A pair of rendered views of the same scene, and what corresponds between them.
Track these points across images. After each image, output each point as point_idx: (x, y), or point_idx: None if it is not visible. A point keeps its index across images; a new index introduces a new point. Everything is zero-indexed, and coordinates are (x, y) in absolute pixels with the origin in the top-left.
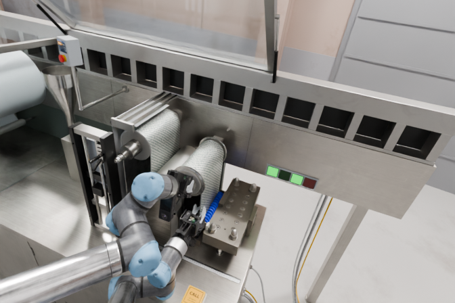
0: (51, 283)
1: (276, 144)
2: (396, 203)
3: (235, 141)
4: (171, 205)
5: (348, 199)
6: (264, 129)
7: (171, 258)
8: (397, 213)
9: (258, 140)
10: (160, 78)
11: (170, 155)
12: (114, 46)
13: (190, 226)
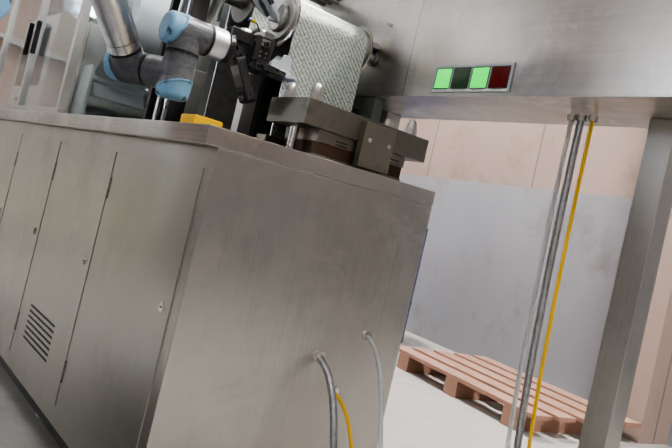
0: None
1: (453, 21)
2: (658, 58)
3: (397, 45)
4: None
5: (568, 89)
6: (439, 2)
7: (199, 20)
8: (664, 82)
9: (428, 26)
10: None
11: None
12: None
13: (250, 35)
